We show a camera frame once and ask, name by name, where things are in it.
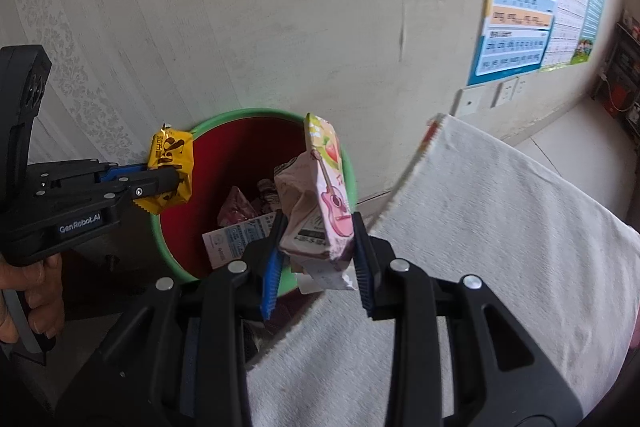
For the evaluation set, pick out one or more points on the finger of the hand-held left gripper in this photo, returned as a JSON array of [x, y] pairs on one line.
[[150, 187], [125, 173]]

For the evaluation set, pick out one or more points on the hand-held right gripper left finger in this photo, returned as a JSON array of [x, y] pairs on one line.
[[272, 287]]

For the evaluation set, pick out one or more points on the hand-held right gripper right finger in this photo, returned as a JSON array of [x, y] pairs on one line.
[[364, 277]]

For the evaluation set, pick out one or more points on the yellow wrapper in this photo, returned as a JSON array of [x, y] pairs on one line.
[[170, 152]]

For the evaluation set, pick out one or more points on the red bin with green rim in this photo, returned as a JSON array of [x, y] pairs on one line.
[[225, 152]]

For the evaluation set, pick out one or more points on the pink guitar print carton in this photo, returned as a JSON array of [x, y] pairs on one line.
[[320, 202]]

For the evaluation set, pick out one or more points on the person's left hand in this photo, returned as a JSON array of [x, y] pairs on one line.
[[45, 287]]

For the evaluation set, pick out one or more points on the long pink packet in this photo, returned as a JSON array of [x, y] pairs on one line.
[[235, 209]]

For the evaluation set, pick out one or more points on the white towel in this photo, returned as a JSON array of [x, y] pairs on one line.
[[500, 257]]

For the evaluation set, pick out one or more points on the small red bucket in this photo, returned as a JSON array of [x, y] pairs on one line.
[[617, 102]]

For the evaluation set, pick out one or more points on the dark shelf unit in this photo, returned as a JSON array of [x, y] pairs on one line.
[[625, 57]]

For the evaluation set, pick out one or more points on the white wall plate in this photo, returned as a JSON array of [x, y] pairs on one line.
[[472, 101]]

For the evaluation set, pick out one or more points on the narrow white wall socket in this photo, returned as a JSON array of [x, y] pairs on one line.
[[519, 87]]

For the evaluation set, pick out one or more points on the green-edged wall poster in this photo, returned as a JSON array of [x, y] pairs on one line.
[[595, 7]]

